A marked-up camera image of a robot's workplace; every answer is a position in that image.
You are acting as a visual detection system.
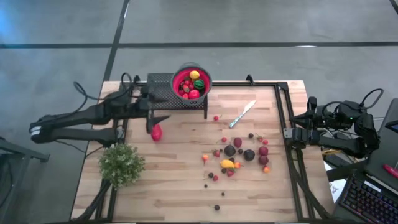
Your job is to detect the red collapsible colander grey rim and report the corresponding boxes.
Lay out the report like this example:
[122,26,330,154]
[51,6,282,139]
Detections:
[170,62,213,106]

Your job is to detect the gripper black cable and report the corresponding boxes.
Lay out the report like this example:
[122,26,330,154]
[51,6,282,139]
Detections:
[321,101,343,118]
[73,72,135,102]

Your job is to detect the black aluminium table frame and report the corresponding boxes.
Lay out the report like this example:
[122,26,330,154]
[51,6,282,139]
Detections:
[70,74,332,223]

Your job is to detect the potted plant white flowers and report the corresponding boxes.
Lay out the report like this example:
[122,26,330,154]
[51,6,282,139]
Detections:
[98,142,146,189]

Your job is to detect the black perforated metal shelf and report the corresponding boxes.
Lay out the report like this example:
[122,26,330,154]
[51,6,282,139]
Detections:
[142,73,209,121]

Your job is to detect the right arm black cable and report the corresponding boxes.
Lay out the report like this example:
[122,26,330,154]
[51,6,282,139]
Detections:
[360,88,384,110]

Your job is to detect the large red pepper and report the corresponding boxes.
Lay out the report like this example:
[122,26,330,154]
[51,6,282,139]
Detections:
[150,123,164,142]

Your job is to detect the grey laptop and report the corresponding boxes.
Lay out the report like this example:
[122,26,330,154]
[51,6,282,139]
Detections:
[363,98,398,192]

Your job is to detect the knife with teal handle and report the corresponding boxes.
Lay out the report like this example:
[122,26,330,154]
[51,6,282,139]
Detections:
[229,100,257,129]

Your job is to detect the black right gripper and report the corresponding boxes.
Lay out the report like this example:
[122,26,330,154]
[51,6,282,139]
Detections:
[290,105,341,129]

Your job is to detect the laptop keyboard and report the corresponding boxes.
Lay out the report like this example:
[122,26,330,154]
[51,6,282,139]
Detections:
[331,169,398,224]

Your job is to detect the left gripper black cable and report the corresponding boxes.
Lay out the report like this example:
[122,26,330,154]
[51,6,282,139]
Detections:
[73,72,135,102]

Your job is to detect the black side table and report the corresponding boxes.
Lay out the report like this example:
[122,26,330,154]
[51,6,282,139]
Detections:
[0,136,50,224]

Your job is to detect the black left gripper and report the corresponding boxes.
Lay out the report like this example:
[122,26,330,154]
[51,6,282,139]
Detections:
[123,89,172,134]

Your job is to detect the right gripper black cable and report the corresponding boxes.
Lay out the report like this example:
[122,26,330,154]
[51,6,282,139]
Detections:
[321,101,343,118]

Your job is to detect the white paper sheet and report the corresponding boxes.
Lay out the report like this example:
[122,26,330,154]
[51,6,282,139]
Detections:
[329,179,348,203]

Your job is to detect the red pen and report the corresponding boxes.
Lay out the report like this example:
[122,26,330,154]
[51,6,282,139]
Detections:
[382,164,398,180]

